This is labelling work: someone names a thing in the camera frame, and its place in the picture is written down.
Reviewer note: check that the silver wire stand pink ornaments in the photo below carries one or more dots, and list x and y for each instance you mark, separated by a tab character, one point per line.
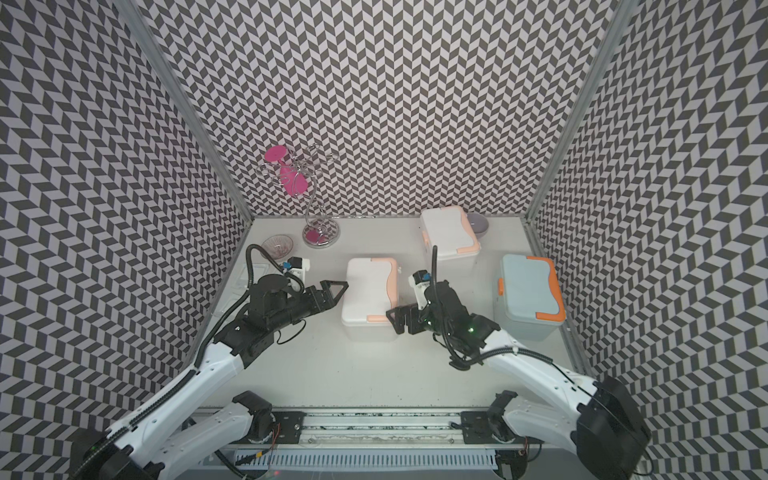
298	174

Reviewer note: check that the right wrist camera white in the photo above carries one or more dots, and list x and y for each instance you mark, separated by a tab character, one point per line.
420	281

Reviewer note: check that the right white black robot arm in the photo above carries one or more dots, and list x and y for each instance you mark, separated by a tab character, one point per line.
597	421

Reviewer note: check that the white first aid box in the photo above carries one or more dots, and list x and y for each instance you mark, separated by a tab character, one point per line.
449	229
373	291

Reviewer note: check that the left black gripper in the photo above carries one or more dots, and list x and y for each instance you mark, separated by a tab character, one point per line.
320	297

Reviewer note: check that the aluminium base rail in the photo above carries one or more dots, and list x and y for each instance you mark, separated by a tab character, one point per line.
421	428

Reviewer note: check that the blue first aid kit box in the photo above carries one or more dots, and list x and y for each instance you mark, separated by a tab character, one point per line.
528	301

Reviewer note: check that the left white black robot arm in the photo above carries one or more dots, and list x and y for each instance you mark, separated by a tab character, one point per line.
148	443

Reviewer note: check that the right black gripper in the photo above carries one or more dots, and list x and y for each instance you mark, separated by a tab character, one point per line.
411	318

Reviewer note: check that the small clear glass bowl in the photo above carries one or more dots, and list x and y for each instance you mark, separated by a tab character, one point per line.
278	246

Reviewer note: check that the small grey round bowl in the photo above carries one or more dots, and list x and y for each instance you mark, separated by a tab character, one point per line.
479	224

